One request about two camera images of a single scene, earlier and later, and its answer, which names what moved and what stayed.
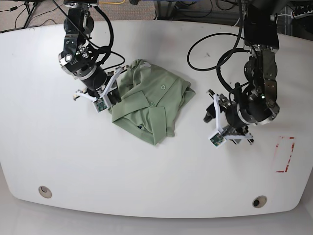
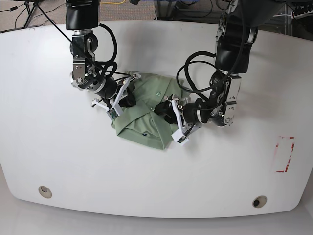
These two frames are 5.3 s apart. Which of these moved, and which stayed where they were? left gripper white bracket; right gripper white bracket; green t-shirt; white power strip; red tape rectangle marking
Moved: green t-shirt; right gripper white bracket; left gripper white bracket
Stayed: white power strip; red tape rectangle marking
